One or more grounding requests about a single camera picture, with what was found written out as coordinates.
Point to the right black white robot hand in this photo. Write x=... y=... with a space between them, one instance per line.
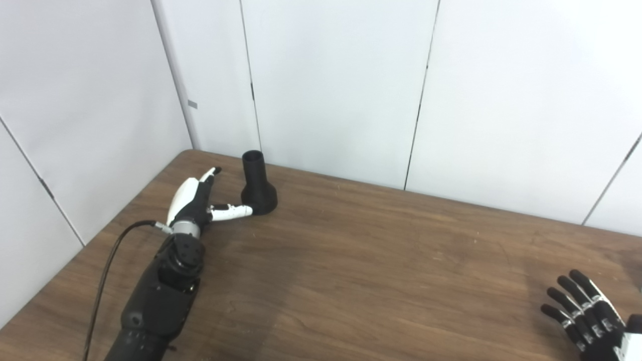
x=602 y=331

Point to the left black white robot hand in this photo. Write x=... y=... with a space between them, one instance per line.
x=188 y=200

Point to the black flared nozzle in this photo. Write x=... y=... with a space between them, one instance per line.
x=258 y=193

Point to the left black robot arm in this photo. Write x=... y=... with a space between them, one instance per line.
x=160 y=301

